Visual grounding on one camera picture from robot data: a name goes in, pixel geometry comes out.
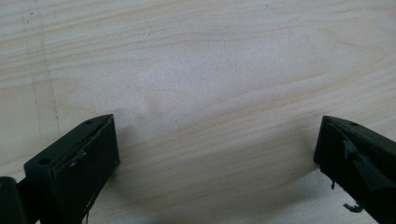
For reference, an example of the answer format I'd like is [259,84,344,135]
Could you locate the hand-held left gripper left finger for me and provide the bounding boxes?
[23,113,120,224]

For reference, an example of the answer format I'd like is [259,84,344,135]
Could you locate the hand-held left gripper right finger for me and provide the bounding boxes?
[313,115,396,224]

